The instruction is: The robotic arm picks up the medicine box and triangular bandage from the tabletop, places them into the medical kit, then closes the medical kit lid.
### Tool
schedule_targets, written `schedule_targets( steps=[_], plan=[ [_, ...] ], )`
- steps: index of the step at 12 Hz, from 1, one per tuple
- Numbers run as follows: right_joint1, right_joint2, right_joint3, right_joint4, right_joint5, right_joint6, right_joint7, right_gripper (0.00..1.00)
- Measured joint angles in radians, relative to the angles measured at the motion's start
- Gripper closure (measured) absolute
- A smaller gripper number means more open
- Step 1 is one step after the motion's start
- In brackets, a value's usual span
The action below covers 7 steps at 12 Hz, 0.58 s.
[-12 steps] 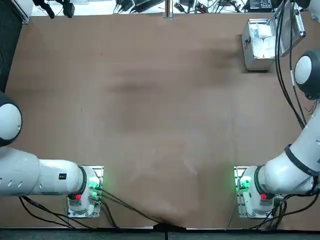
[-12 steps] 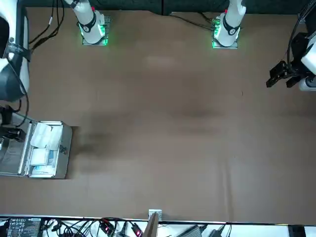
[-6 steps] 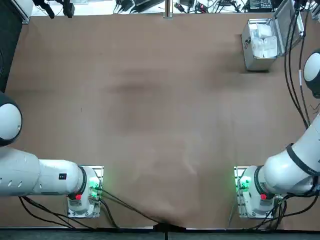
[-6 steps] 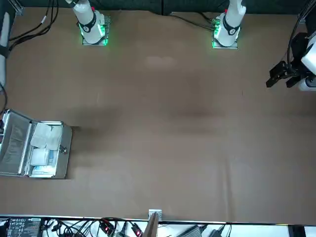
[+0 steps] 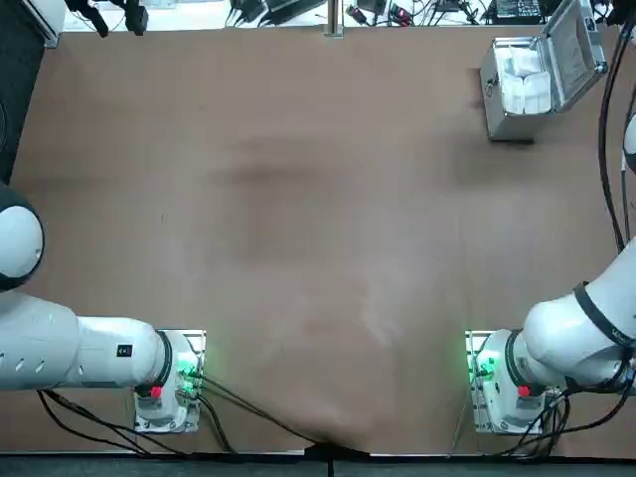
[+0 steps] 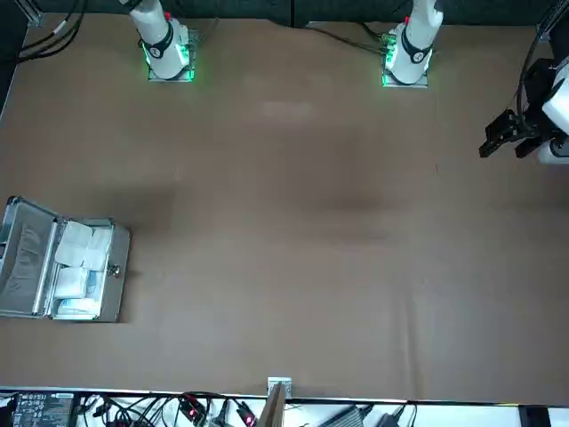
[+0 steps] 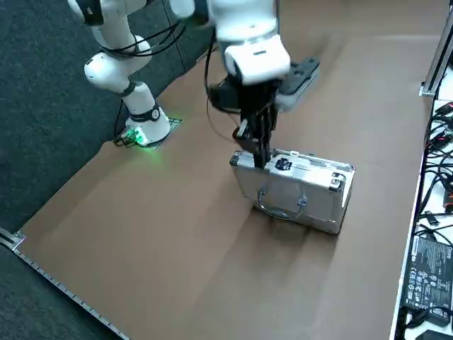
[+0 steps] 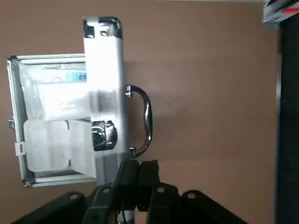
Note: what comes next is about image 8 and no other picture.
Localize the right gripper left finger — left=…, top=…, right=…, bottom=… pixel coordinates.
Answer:
left=13, top=160, right=140, bottom=224

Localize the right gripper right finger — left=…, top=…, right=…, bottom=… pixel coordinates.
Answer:
left=137, top=160, right=248, bottom=224

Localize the translucent white medicine box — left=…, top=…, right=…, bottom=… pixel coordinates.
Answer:
left=14, top=118, right=97, bottom=176

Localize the white triangular bandage packet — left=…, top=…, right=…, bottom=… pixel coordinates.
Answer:
left=20, top=67, right=94, bottom=122

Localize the aluminium medical kit case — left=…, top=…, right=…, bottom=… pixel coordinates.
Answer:
left=6, top=15, right=154, bottom=224

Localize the blue face mask packet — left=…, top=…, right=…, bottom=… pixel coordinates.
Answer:
left=41, top=63, right=87, bottom=84

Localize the black side panel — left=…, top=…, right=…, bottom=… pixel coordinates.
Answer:
left=276, top=20, right=299, bottom=224

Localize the aluminium frame profile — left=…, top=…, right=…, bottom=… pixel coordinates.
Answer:
left=261, top=0, right=299, bottom=29

